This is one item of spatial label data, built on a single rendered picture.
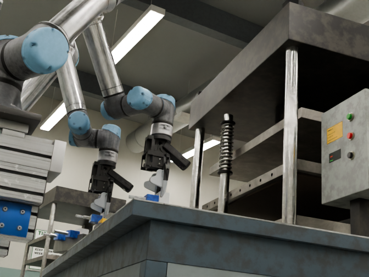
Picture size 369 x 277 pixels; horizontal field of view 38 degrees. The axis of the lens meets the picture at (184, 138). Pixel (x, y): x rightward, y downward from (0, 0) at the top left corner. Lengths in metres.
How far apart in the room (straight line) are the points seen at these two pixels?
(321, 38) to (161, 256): 1.61
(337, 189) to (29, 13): 5.86
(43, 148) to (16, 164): 0.08
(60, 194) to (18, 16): 2.52
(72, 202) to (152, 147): 4.77
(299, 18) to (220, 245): 1.51
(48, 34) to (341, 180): 1.26
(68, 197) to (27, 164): 5.07
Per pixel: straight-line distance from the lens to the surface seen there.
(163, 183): 1.75
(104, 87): 1.86
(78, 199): 6.57
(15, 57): 1.50
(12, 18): 7.70
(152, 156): 1.79
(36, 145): 1.49
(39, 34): 1.46
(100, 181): 2.02
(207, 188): 10.75
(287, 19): 2.55
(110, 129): 2.08
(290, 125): 2.36
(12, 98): 1.53
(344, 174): 2.16
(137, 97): 1.76
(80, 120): 1.95
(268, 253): 1.33
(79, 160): 9.71
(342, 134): 2.22
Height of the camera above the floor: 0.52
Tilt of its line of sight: 20 degrees up
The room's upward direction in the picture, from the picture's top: 5 degrees clockwise
